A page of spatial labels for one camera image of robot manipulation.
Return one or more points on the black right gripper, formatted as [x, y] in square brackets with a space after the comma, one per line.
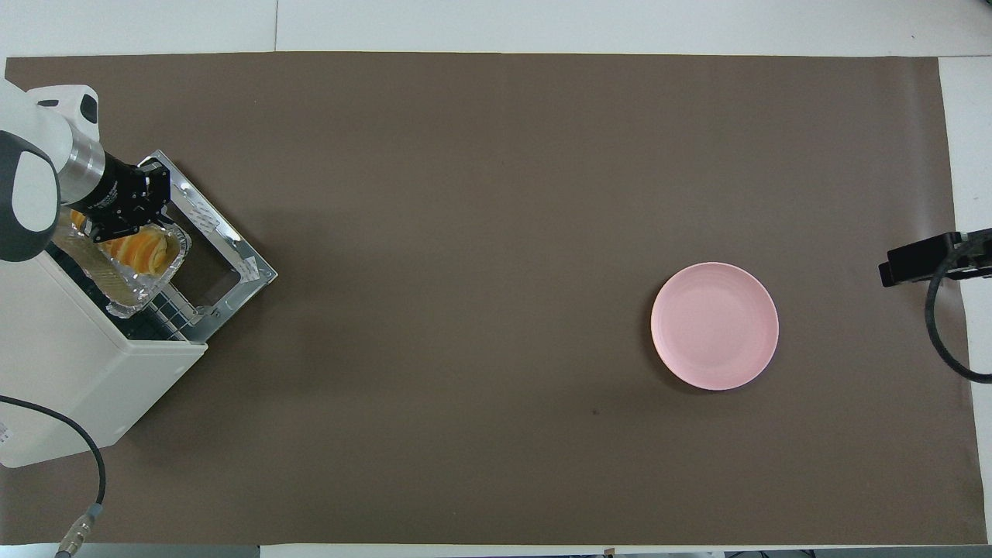
[976, 254]

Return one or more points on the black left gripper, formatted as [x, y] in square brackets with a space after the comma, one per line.
[112, 194]

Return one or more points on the orange sliced bread loaf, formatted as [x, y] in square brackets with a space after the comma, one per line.
[143, 252]

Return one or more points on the aluminium foil tray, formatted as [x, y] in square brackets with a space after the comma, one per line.
[132, 291]

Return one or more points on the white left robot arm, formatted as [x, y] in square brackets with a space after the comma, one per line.
[31, 178]

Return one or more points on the white toaster oven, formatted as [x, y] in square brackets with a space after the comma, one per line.
[70, 372]

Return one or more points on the pink round plate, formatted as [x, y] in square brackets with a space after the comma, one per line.
[713, 325]

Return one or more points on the brown paper table mat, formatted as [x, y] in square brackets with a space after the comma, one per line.
[465, 310]

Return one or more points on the glass oven door metal frame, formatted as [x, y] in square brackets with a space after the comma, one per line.
[232, 252]

